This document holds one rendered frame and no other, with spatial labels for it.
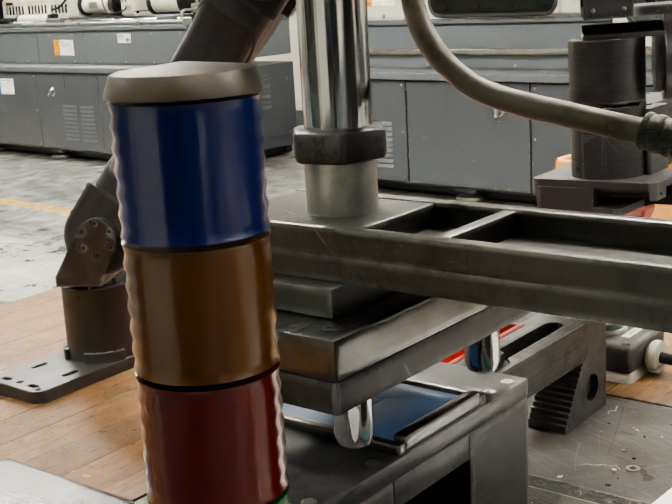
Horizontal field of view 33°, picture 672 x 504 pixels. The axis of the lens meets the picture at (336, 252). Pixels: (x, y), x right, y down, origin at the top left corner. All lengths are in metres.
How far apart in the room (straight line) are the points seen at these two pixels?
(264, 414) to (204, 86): 0.08
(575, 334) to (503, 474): 0.16
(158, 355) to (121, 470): 0.51
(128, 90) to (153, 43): 7.43
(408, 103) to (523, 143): 0.75
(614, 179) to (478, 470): 0.32
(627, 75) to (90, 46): 7.48
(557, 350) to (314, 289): 0.27
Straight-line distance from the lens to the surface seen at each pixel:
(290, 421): 0.61
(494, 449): 0.65
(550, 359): 0.76
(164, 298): 0.28
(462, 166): 6.08
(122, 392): 0.94
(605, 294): 0.47
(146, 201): 0.27
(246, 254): 0.28
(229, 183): 0.27
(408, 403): 0.62
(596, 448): 0.79
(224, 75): 0.27
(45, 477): 0.75
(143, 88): 0.27
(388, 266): 0.52
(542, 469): 0.76
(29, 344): 1.09
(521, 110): 0.61
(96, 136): 8.32
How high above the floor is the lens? 1.22
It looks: 14 degrees down
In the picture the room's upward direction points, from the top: 3 degrees counter-clockwise
